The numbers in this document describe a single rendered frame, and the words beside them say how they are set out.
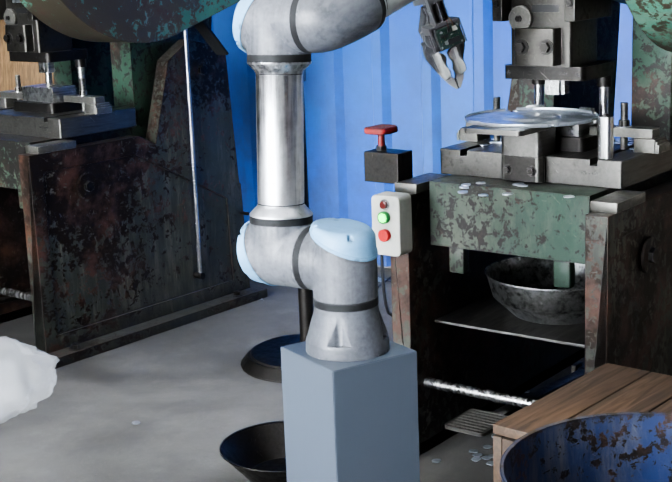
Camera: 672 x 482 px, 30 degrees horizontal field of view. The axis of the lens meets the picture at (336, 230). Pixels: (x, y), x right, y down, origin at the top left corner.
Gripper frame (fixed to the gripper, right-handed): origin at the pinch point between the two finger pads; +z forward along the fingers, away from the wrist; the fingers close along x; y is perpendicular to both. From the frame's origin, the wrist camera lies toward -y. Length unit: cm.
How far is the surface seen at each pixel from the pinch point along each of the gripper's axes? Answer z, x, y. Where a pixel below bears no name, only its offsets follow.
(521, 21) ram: -6.2, 19.4, -4.2
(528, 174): 23.4, 6.9, 6.6
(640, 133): 23.9, 32.7, 9.1
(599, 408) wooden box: 51, -10, 64
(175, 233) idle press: 38, -69, -139
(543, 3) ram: -8.5, 24.5, -1.5
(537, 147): 18.4, 10.5, 7.3
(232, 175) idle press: 31, -44, -156
